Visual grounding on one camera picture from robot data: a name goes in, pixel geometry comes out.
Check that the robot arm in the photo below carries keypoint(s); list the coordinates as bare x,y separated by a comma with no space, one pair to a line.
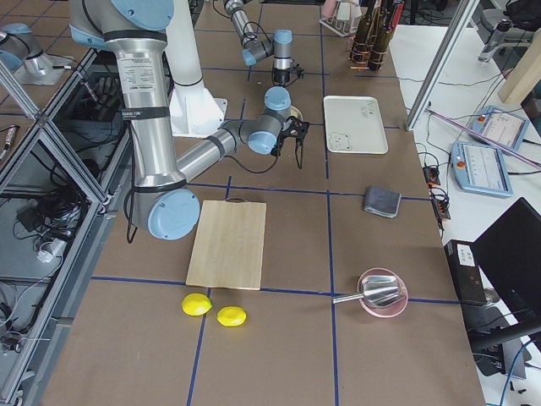
258,45
159,200

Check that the dark wine bottle upper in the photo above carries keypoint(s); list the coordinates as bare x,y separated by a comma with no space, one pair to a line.
363,29

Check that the metal scoop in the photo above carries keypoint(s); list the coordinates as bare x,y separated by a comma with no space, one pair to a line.
378,291

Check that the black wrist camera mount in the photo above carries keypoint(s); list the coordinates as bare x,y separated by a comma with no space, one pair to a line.
294,128

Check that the aluminium frame post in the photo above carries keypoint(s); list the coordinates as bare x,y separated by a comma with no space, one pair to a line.
452,35

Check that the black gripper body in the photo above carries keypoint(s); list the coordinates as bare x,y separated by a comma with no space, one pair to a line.
279,76

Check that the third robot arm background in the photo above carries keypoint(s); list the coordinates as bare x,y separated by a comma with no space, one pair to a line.
23,55

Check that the yellow lemon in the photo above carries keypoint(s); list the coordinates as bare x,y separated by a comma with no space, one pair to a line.
231,316
196,304

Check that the blue teach pendant near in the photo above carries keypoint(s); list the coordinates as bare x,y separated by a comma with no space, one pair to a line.
480,169

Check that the pink plate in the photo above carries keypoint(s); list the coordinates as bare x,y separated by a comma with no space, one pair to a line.
389,311

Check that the white bear tray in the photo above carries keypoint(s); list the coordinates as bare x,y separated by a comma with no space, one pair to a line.
353,125

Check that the black laptop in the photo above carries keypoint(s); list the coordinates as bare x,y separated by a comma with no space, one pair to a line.
508,253

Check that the wooden cutting board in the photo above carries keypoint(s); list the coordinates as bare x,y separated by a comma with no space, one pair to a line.
228,246

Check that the blue teach pendant far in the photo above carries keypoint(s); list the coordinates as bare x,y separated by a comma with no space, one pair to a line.
497,124

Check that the white metal frame rack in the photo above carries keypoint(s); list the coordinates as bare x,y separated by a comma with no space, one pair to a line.
341,16

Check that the white round plate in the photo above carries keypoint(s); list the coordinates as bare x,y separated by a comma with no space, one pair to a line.
294,112

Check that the dark wine bottle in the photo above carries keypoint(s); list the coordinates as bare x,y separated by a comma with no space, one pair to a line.
388,18
363,29

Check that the dark wine bottle lower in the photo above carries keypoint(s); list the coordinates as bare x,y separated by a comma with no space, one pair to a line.
388,18

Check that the yellow lemon right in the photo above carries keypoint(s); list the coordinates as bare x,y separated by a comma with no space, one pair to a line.
231,316

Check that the yellow lemon left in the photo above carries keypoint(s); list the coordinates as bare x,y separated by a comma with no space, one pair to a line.
196,304

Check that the copper wire bottle rack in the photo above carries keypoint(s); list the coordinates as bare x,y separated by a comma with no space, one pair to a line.
376,59

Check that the blue teach pendant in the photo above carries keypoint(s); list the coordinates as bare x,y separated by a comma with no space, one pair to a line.
497,124
480,169

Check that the grey folded cloth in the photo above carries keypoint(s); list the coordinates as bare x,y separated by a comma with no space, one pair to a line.
382,202

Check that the black computer box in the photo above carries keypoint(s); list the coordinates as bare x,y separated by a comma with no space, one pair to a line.
465,273

